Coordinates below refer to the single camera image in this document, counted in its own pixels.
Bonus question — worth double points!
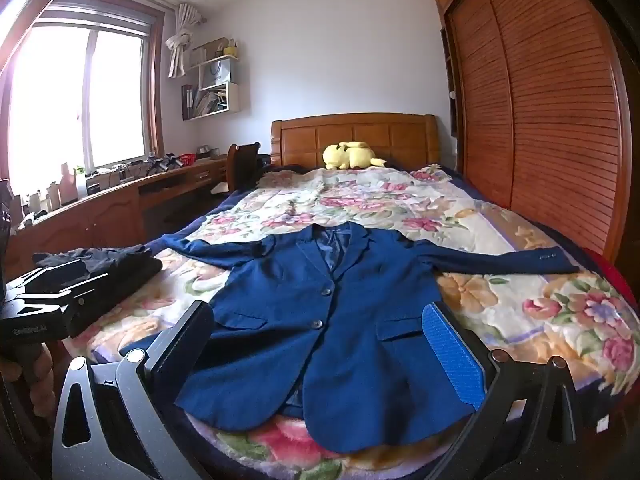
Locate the person's left hand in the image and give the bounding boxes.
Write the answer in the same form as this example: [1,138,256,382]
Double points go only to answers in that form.
[0,341,66,403]

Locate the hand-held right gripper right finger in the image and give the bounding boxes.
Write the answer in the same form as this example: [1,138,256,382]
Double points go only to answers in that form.
[421,302,593,480]

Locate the floral blanket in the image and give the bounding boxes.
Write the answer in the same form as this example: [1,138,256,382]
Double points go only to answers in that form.
[65,162,640,480]

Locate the wooden chair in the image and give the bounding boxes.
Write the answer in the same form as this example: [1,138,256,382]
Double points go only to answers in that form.
[226,143,273,194]

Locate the white paper bag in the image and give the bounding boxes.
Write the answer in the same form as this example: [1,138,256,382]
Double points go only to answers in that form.
[200,57,234,89]

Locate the dark blue bed sheet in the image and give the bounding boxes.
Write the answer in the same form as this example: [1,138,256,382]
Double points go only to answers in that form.
[145,187,261,256]

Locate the tied cream curtain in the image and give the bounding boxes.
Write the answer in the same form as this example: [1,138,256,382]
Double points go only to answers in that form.
[165,2,207,80]

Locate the white wall shelf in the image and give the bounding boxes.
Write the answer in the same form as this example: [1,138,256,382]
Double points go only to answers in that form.
[181,36,242,122]

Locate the yellow plush toy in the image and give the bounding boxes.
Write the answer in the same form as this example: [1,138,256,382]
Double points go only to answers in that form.
[322,141,388,171]

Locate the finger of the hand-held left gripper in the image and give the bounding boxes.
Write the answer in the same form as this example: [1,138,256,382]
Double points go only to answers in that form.
[7,266,93,295]
[20,287,103,313]

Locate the dark folded clothes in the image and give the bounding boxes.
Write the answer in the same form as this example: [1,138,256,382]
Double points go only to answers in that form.
[32,245,164,337]

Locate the red cloth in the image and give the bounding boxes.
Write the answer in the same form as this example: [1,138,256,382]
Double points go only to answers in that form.
[590,249,640,311]

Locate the blue suit jacket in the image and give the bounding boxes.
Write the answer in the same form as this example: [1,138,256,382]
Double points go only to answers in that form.
[161,221,583,443]

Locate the wooden slatted wardrobe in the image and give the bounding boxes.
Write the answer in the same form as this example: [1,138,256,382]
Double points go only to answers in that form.
[432,0,632,261]

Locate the window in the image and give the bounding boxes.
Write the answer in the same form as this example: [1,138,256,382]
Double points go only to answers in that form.
[0,7,166,198]

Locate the wooden desk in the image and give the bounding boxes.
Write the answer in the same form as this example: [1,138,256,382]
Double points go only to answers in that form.
[0,155,232,283]

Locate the black stand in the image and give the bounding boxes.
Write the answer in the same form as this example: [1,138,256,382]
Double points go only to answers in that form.
[0,179,14,303]

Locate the wooden bed headboard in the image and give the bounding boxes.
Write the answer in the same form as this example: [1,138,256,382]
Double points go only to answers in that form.
[270,113,442,171]

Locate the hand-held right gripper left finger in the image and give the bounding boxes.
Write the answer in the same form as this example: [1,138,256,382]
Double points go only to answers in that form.
[51,301,216,480]

